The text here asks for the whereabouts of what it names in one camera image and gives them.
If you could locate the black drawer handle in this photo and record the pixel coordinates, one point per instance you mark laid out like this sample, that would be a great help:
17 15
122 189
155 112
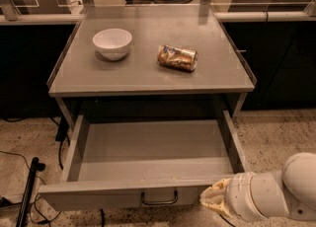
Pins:
159 198

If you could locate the grey cabinet table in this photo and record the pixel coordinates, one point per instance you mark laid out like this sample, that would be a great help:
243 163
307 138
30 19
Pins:
84 73

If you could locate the crushed gold drink can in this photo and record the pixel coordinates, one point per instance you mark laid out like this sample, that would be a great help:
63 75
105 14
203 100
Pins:
178 58

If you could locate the white ceramic bowl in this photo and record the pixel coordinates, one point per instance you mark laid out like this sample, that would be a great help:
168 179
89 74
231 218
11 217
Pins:
113 44

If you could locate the black pole stand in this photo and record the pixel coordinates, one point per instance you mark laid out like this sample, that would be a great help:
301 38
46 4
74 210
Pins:
21 219

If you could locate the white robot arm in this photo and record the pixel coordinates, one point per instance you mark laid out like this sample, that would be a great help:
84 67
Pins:
289 192

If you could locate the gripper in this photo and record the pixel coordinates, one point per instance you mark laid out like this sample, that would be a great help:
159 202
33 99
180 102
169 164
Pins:
239 193

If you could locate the grey top drawer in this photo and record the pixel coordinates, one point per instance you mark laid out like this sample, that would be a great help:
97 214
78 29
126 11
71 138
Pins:
111 164

